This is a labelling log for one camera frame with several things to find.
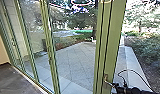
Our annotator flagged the metal door handle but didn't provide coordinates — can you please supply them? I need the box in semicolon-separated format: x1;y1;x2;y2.
102;73;118;90

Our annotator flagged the green garden shrub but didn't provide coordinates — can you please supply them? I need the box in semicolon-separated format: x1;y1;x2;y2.
124;31;160;72

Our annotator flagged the dark tree trunk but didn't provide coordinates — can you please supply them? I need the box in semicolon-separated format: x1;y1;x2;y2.
91;0;99;40

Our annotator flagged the white outdoor bench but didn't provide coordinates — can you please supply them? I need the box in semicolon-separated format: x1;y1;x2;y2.
90;35;97;44

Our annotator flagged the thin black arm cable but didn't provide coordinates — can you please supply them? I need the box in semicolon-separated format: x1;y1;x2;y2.
116;68;154;92

